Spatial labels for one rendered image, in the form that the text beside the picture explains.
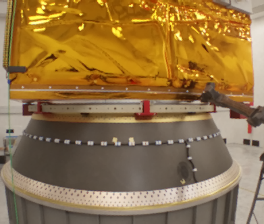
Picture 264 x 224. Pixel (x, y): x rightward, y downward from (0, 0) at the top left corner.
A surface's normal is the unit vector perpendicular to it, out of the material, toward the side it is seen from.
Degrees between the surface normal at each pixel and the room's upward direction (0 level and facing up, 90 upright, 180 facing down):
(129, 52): 87
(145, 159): 62
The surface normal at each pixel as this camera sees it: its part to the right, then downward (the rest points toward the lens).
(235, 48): 0.40, 0.00
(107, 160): -0.04, -0.44
